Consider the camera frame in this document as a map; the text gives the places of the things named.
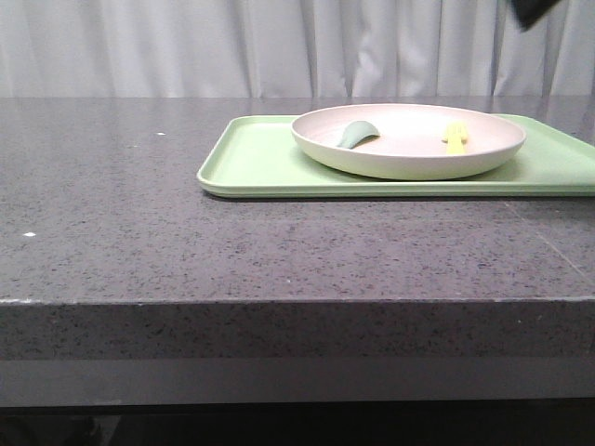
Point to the white round plate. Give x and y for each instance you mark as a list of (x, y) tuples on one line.
[(410, 144)]

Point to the yellow plastic fork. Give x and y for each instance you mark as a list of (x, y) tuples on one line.
[(455, 137)]

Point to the light green serving tray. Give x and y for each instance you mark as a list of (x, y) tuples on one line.
[(257, 157)]

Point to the pale green plastic spoon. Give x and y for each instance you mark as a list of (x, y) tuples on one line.
[(356, 133)]

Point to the white pleated curtain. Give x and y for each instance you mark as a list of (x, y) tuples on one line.
[(292, 49)]

